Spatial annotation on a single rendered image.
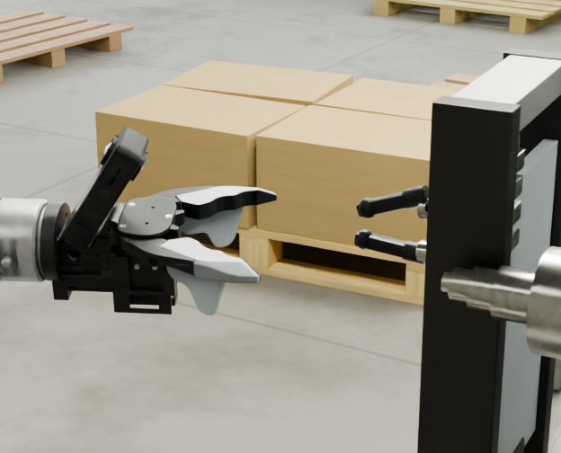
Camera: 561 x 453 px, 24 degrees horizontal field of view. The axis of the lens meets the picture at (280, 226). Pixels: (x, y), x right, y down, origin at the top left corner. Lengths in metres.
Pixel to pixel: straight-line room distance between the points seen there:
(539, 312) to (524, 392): 0.21
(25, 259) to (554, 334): 0.56
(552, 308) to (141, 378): 2.89
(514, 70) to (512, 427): 0.25
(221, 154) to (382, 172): 0.54
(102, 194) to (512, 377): 0.41
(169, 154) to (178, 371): 0.91
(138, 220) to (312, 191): 2.91
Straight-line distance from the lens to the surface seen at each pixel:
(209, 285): 1.11
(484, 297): 0.78
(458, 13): 7.97
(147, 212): 1.17
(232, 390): 3.51
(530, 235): 0.89
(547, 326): 0.75
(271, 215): 4.14
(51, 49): 6.92
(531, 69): 0.88
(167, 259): 1.10
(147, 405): 3.45
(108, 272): 1.18
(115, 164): 1.11
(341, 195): 4.01
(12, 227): 1.17
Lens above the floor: 1.65
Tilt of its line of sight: 21 degrees down
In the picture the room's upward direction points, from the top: straight up
